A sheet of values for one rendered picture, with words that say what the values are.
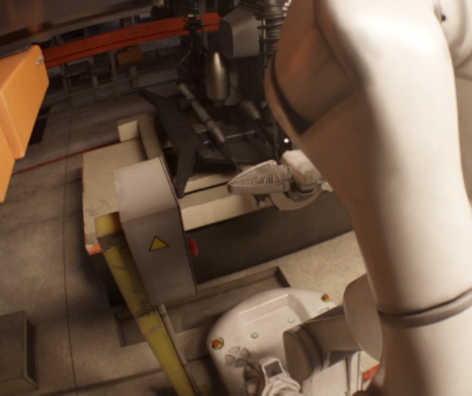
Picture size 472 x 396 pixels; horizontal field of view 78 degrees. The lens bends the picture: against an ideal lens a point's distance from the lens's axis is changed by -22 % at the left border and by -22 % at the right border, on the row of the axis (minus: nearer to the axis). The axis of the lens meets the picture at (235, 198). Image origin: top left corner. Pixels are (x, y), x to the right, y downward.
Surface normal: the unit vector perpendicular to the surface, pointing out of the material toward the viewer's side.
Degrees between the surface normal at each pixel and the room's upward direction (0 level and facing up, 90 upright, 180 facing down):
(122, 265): 90
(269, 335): 0
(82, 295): 0
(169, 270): 90
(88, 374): 0
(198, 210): 90
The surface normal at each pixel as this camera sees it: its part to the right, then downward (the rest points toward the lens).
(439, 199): 0.06, 0.04
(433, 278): -0.37, 0.05
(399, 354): -0.89, 0.31
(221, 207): 0.36, 0.58
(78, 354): -0.04, -0.77
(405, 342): -0.80, 0.23
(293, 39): -0.97, 0.01
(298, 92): -0.81, 0.50
